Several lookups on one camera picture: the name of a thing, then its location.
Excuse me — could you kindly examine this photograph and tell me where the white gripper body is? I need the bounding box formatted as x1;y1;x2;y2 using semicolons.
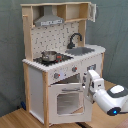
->
84;70;105;103

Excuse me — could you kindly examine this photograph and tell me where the white oven door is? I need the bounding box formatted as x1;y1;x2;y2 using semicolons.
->
49;83;92;124

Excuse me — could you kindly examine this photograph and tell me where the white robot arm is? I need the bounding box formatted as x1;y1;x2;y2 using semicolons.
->
85;70;128;116

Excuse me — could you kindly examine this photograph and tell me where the wooden toy kitchen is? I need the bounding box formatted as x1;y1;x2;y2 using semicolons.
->
22;2;105;128

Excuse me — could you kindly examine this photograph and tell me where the white cabinet door with dispenser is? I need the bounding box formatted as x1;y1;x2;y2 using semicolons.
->
82;57;102;88

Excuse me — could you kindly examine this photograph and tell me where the right red stove knob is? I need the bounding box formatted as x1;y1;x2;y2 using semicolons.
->
71;66;78;73

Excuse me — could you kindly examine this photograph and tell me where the red stove knob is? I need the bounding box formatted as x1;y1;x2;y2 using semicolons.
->
71;66;78;73
54;73;60;79

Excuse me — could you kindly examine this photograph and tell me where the grey toy sink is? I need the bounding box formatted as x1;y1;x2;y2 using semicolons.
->
66;47;94;56

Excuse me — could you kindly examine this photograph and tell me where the left red stove knob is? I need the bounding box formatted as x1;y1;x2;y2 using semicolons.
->
54;73;60;79

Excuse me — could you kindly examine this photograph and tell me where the black toy stovetop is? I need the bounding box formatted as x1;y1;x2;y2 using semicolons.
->
34;53;71;66

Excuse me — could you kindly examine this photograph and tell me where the black toy faucet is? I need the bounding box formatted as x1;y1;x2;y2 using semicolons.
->
67;33;82;49

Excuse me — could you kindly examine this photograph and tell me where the small metal pot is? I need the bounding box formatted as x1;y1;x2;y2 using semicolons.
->
42;51;57;62

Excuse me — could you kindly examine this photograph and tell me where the white microwave door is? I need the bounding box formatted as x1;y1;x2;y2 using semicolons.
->
88;3;96;22

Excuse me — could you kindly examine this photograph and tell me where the grey range hood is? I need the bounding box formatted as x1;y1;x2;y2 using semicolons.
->
35;5;64;27

